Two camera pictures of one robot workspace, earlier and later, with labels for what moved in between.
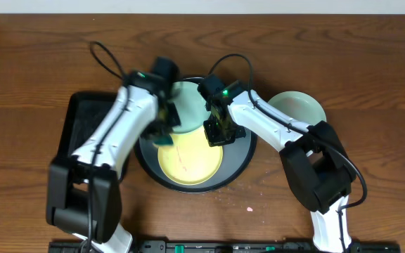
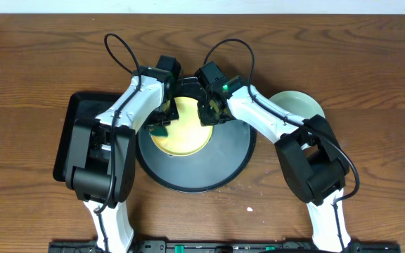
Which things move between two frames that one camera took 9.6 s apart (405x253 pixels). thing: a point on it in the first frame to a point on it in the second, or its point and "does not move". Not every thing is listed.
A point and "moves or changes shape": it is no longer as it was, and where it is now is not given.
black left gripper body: x=165 y=128 does not move
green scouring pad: x=166 y=140 moves or changes shape
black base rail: x=232 y=247 does not move
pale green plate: x=190 y=107 to x=298 y=102
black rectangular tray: x=84 y=112 does not move
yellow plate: x=190 y=160 to x=185 y=135
